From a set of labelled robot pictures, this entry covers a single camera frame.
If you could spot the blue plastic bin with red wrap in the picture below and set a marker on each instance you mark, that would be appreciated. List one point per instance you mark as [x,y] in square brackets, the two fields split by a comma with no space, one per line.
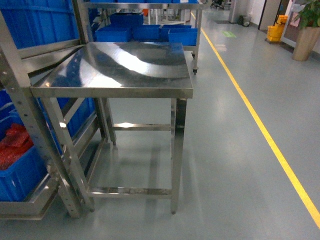
[23,176]

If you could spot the large blue bin upper shelf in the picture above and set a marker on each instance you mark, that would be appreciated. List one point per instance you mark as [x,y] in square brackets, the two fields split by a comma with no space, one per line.
[39,22]

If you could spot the stainless steel table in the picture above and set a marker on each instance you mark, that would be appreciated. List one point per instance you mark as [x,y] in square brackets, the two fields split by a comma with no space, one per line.
[104,70]

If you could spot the yellow mop bucket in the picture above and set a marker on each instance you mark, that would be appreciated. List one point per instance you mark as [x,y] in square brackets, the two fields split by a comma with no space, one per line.
[275,32]

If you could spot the red bubble wrap pile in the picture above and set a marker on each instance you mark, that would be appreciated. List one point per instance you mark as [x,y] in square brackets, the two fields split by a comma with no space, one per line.
[15,143]

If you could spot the steel shelving rack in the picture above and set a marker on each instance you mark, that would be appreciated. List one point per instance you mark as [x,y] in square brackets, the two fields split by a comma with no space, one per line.
[37,120]

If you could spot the tall potted plant beige pot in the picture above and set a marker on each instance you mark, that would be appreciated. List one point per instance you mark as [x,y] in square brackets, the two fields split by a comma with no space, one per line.
[309,30]

